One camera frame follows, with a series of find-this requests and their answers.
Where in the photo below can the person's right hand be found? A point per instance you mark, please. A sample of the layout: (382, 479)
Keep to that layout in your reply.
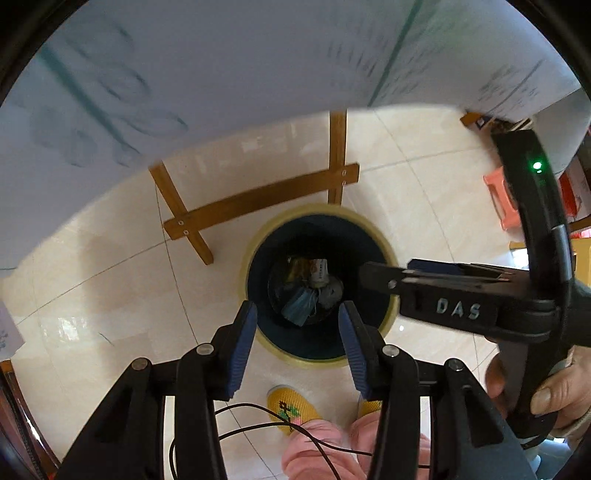
(568, 392)

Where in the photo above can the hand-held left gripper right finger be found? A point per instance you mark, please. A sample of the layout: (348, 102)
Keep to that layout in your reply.
(353, 350)

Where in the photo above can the white printed tablecloth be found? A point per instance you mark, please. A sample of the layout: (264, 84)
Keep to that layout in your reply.
(231, 69)

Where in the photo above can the yellow wrapper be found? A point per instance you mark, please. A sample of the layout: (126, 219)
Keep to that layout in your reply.
(298, 270)

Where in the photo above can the red and white carton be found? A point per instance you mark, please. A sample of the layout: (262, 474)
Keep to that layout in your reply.
(572, 194)

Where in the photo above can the dark bin with yellow rim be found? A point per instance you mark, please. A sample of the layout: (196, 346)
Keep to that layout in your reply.
(323, 230)

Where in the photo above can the blue face mask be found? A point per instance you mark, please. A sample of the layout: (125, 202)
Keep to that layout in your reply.
(298, 307)

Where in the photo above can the dark wooden cabinet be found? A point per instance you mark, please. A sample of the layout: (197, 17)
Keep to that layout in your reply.
(18, 415)

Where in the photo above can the wooden table frame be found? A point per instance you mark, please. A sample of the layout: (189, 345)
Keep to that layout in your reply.
(258, 198)

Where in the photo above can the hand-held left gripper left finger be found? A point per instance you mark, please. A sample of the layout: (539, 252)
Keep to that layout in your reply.
(242, 341)

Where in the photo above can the orange plastic stool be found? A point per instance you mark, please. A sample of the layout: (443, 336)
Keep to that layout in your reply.
(501, 194)

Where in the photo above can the pink fleece pants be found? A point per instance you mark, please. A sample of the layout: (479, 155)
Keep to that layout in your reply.
(304, 452)

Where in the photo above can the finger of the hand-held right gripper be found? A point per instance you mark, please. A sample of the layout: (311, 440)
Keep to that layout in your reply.
(381, 277)
(434, 267)

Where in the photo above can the yellow knitted slipper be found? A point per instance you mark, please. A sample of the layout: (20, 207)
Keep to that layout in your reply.
(288, 406)
(369, 408)

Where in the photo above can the grey crumpled wad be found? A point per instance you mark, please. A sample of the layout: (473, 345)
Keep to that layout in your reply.
(331, 295)

